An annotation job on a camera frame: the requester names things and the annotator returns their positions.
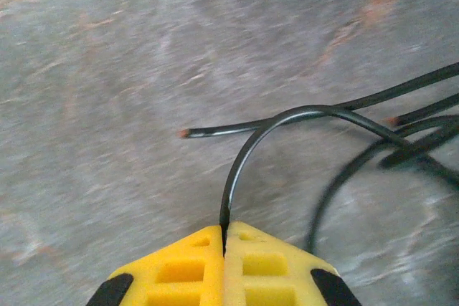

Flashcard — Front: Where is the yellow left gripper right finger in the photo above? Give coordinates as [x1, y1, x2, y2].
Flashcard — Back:
[224, 220, 363, 306]

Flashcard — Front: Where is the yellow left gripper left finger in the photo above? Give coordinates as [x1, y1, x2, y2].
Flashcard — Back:
[85, 225, 226, 306]

